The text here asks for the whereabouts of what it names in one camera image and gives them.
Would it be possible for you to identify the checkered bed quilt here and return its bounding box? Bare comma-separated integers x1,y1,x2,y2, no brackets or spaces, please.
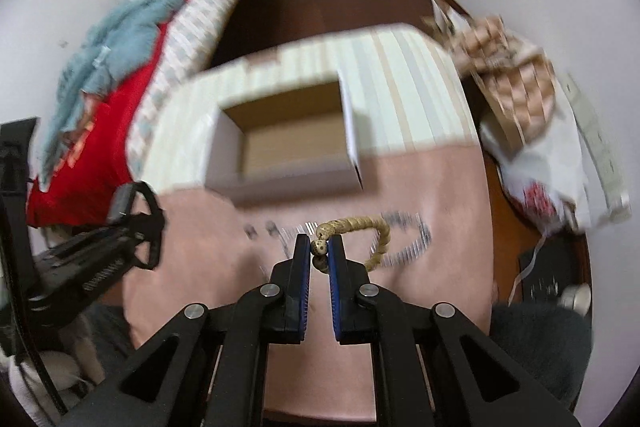
125,0,239,180

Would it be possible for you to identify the teal blue blanket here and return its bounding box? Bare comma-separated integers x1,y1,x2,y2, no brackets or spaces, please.
39,0,186,187

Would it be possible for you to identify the white wall power strip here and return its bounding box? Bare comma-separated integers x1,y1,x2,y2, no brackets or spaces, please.
560,74,631,222

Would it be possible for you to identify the open cardboard box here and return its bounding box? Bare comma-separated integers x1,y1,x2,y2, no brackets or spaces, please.
204,72,362,206

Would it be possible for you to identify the thick silver chain bracelet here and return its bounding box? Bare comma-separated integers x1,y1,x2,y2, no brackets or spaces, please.
369,210,434,268

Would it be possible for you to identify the wooden bead bracelet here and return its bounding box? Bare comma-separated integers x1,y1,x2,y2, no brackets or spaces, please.
310,215,392,275

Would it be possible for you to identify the red bed cover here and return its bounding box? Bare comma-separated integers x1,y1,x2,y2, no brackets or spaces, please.
26,11,178,229

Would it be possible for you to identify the brown checkered blanket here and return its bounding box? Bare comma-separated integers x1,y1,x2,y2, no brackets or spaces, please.
423,15,555,153

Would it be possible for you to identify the white plastic bag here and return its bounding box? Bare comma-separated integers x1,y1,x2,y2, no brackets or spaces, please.
480,93,591,235

